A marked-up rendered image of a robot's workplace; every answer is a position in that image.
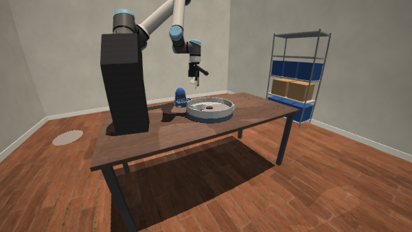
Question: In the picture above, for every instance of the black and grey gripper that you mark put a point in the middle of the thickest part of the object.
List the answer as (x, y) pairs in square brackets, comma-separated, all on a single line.
[(193, 72)]

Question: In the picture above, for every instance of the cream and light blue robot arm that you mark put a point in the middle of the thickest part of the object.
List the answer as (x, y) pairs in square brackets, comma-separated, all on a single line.
[(124, 22)]

